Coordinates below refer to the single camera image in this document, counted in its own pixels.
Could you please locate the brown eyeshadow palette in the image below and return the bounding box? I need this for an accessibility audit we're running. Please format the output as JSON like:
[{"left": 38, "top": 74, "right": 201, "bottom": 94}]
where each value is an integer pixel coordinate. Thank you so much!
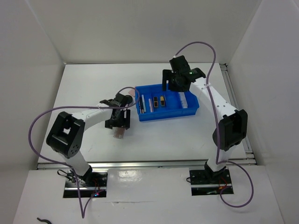
[{"left": 114, "top": 127, "right": 126, "bottom": 140}]

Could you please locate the white blue makeup pen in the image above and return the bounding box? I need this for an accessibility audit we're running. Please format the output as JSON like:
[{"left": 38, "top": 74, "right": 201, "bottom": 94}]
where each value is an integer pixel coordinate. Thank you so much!
[{"left": 142, "top": 94, "right": 146, "bottom": 113}]

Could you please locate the white lotion bottle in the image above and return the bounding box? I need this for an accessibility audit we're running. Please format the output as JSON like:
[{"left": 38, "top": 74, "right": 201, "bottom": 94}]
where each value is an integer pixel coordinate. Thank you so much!
[{"left": 178, "top": 92, "right": 188, "bottom": 109}]

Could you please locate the black gold lipstick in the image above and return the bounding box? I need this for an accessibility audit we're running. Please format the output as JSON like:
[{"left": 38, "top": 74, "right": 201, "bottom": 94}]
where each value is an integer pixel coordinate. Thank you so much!
[
  {"left": 153, "top": 97, "right": 159, "bottom": 108},
  {"left": 160, "top": 95, "right": 165, "bottom": 106}
]

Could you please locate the pink slim makeup tube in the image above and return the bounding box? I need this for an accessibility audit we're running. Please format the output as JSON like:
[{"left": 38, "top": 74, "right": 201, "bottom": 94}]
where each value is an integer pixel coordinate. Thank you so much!
[{"left": 148, "top": 98, "right": 154, "bottom": 112}]

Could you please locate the blue plastic organizer bin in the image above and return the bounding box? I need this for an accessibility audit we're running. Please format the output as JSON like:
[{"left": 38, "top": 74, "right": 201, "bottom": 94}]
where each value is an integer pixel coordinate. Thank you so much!
[{"left": 135, "top": 84, "right": 199, "bottom": 121}]

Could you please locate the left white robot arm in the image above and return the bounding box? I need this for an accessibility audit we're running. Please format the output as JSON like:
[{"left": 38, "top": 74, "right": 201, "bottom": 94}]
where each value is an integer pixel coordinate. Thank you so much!
[{"left": 46, "top": 93, "right": 133, "bottom": 186}]

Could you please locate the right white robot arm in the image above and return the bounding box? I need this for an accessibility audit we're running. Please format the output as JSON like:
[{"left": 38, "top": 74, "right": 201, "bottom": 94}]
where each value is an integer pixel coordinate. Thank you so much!
[{"left": 162, "top": 56, "right": 248, "bottom": 183}]

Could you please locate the black hook bottom left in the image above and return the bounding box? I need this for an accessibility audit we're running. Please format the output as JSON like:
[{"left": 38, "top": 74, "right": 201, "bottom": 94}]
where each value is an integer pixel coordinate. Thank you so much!
[{"left": 36, "top": 217, "right": 51, "bottom": 224}]

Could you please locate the aluminium rail front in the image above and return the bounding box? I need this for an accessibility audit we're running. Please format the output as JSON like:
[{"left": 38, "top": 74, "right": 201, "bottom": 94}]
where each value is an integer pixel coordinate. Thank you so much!
[{"left": 36, "top": 159, "right": 211, "bottom": 170}]

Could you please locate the aluminium rail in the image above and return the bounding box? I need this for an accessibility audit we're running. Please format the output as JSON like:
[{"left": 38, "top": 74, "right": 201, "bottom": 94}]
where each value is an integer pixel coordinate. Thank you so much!
[
  {"left": 36, "top": 159, "right": 211, "bottom": 170},
  {"left": 219, "top": 63, "right": 255, "bottom": 166}
]

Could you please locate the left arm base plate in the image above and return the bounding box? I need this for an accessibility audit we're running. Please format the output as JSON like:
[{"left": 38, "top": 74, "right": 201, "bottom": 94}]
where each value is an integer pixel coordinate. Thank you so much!
[{"left": 57, "top": 169, "right": 108, "bottom": 198}]

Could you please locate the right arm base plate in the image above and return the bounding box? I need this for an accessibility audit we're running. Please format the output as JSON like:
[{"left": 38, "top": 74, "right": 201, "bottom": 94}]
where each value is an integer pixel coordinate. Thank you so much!
[{"left": 186, "top": 169, "right": 234, "bottom": 196}]

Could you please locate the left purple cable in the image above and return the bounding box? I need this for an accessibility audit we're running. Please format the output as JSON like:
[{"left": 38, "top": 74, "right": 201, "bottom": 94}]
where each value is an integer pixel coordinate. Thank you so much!
[{"left": 28, "top": 87, "right": 140, "bottom": 219}]

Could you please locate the purple cable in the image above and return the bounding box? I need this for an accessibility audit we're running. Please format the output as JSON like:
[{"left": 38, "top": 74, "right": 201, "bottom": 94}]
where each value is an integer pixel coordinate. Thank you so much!
[
  {"left": 28, "top": 87, "right": 140, "bottom": 219},
  {"left": 173, "top": 41, "right": 254, "bottom": 208}
]

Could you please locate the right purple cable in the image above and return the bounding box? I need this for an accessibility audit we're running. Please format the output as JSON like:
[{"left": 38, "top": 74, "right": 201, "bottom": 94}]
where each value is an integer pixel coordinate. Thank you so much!
[{"left": 173, "top": 41, "right": 254, "bottom": 208}]

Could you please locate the aluminium rail right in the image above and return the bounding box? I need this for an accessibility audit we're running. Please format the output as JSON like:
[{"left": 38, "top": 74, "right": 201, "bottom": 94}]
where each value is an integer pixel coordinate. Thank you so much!
[{"left": 219, "top": 63, "right": 255, "bottom": 166}]

